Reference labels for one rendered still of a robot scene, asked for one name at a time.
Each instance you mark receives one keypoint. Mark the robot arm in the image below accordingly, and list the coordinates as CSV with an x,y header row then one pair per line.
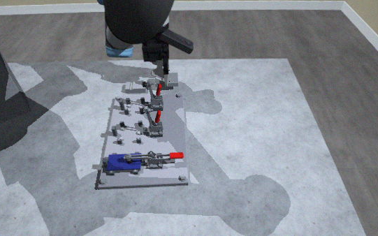
x,y
137,21

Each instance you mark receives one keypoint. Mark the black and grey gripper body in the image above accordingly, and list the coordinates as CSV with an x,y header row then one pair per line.
x,y
154,48

